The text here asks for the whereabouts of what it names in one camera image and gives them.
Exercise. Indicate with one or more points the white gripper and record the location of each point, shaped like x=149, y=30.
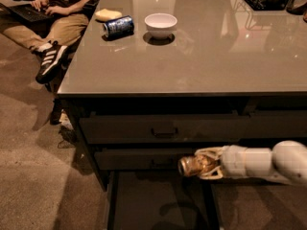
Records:
x=232, y=161

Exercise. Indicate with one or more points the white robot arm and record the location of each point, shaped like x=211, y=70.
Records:
x=285, y=163

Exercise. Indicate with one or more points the open bottom drawer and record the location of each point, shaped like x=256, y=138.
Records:
x=148, y=200

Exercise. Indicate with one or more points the dark counter cabinet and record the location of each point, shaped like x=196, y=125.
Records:
x=272, y=119

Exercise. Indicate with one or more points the top dark drawer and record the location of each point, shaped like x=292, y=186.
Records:
x=181, y=128

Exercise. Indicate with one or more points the dark drawer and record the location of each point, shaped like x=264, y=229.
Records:
x=140, y=159
x=181, y=128

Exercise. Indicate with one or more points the middle dark drawer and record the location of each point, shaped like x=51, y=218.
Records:
x=140, y=159

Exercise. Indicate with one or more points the blue soda can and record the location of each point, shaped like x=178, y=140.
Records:
x=121, y=26

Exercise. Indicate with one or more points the white bowl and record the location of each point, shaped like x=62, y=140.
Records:
x=160, y=25

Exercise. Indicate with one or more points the dark round object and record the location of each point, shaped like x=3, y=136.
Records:
x=297, y=7

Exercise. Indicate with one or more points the yellow sponge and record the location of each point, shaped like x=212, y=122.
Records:
x=105, y=15

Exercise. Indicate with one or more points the black striped sneaker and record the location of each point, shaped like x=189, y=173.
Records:
x=50, y=64

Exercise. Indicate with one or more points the seated person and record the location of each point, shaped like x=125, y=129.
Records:
x=67, y=28

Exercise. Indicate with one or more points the black laptop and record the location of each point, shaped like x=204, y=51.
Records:
x=27, y=13

